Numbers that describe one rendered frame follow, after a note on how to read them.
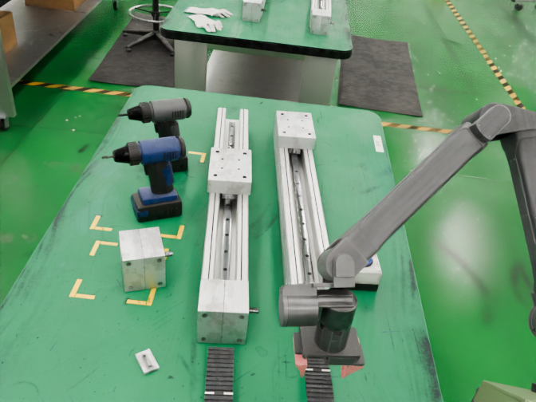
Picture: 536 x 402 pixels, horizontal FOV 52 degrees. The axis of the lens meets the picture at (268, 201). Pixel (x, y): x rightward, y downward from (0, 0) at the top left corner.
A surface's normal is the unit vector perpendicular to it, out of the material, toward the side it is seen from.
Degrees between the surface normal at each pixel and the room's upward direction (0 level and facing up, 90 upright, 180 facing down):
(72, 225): 0
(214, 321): 90
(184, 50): 90
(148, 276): 90
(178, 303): 0
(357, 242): 44
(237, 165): 0
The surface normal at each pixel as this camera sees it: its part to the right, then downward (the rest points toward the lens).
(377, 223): 0.18, -0.23
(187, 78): -0.07, 0.58
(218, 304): 0.10, -0.80
